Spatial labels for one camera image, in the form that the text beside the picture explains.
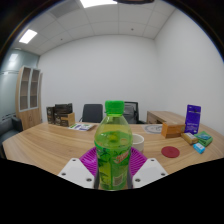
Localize small light blue packet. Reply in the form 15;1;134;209
192;142;207;155

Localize purple standing pouch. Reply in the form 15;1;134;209
184;104;202;135

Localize green drink bottle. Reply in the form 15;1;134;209
93;99;134;191

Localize dark armchair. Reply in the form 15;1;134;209
0;115;24;159

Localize wooden side desk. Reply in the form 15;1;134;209
146;110;188;126

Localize white green leaflet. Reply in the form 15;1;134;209
68;122;96;132

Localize wooden shelf cabinet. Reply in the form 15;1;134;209
14;65;44;131

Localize ceiling light panel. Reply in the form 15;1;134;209
79;0;118;9
18;28;38;45

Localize grey mesh office chair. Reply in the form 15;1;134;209
122;101;146;125

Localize black box stack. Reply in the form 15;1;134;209
46;102;74;126

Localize flat round red coaster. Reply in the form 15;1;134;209
160;145;181;159

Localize green packet stack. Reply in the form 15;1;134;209
194;130;214;148

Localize black office chair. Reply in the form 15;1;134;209
78;103;104;124

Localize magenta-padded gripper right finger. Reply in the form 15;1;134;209
126;146;169;190

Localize white ceramic cup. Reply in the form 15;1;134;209
131;133;146;154

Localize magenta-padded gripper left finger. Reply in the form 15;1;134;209
57;147;100;190

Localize brown cardboard box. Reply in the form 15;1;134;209
59;112;76;128

